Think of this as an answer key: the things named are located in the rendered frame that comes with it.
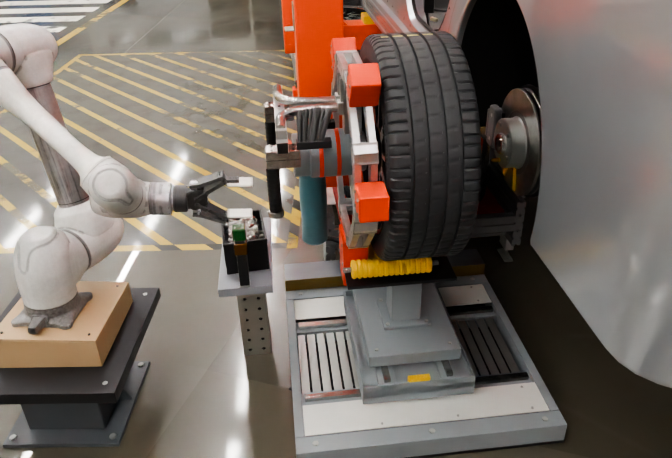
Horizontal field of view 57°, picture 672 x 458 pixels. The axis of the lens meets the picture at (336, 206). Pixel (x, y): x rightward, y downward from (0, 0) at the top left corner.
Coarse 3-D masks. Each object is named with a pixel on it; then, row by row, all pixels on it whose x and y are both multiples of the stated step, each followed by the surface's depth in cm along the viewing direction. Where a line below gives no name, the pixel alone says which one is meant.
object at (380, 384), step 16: (352, 304) 231; (352, 320) 223; (352, 336) 213; (464, 352) 204; (368, 368) 202; (384, 368) 197; (400, 368) 201; (416, 368) 201; (432, 368) 201; (448, 368) 196; (464, 368) 201; (368, 384) 196; (384, 384) 192; (400, 384) 193; (416, 384) 194; (432, 384) 194; (448, 384) 195; (464, 384) 196; (368, 400) 195; (384, 400) 196; (400, 400) 196
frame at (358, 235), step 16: (336, 64) 177; (336, 80) 187; (336, 112) 200; (352, 112) 156; (368, 112) 156; (352, 128) 155; (368, 128) 155; (352, 144) 153; (368, 144) 154; (352, 160) 155; (368, 160) 154; (336, 176) 207; (352, 176) 160; (368, 176) 160; (352, 192) 203; (352, 208) 200; (352, 224) 166; (368, 224) 163; (352, 240) 174; (368, 240) 176
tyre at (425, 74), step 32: (416, 32) 175; (384, 64) 156; (416, 64) 157; (448, 64) 157; (384, 96) 153; (416, 96) 152; (448, 96) 152; (384, 128) 154; (416, 128) 150; (448, 128) 151; (416, 160) 151; (448, 160) 152; (480, 160) 153; (416, 192) 153; (448, 192) 154; (384, 224) 166; (416, 224) 159; (448, 224) 160; (384, 256) 174; (416, 256) 176
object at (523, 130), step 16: (512, 96) 185; (528, 96) 174; (512, 112) 186; (528, 112) 174; (496, 128) 188; (512, 128) 178; (528, 128) 175; (512, 144) 177; (528, 144) 176; (512, 160) 179; (528, 160) 177; (512, 176) 190; (528, 176) 178; (528, 192) 180
